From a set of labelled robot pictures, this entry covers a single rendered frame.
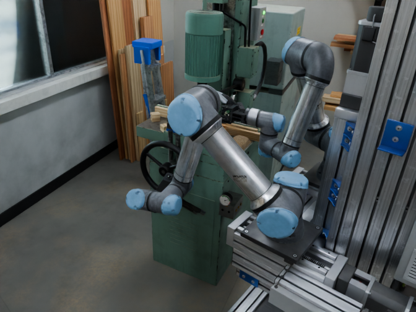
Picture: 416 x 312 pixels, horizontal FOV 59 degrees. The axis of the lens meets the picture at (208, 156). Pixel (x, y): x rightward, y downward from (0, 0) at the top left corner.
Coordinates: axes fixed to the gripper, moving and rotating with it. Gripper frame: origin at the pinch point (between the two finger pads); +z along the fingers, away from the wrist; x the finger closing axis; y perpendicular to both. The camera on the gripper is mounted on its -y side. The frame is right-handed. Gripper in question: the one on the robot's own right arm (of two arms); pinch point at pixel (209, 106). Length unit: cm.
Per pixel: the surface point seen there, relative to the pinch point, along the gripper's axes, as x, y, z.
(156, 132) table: 20.5, -0.8, 29.1
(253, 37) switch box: -26.8, -41.8, -2.4
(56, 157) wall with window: 83, -39, 147
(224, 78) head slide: -6.6, -26.9, 5.3
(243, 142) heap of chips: 16.1, -6.7, -16.0
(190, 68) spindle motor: -13.6, -7.0, 14.7
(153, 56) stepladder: 1, -84, 88
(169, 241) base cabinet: 89, -4, 21
